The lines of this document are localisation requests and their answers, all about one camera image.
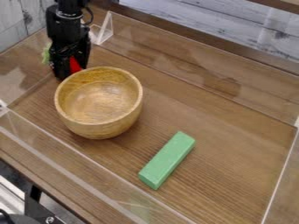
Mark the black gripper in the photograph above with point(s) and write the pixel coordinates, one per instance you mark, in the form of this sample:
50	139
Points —
70	37

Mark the red plush strawberry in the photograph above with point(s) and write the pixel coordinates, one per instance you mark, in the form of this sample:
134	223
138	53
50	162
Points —
46	60

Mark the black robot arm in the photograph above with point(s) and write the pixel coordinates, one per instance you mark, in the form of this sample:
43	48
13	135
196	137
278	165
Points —
67	19

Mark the wooden bowl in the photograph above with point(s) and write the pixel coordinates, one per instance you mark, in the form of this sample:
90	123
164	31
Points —
100	102

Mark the green rectangular block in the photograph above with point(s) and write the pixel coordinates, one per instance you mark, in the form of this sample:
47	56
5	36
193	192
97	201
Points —
166	160

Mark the black table leg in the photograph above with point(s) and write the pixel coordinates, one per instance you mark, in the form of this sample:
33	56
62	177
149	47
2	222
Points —
35	193

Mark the clear acrylic corner bracket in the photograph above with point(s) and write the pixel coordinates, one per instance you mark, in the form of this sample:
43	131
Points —
102	32

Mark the clear acrylic tray wall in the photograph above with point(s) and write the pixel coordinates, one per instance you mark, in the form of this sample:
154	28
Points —
87	188

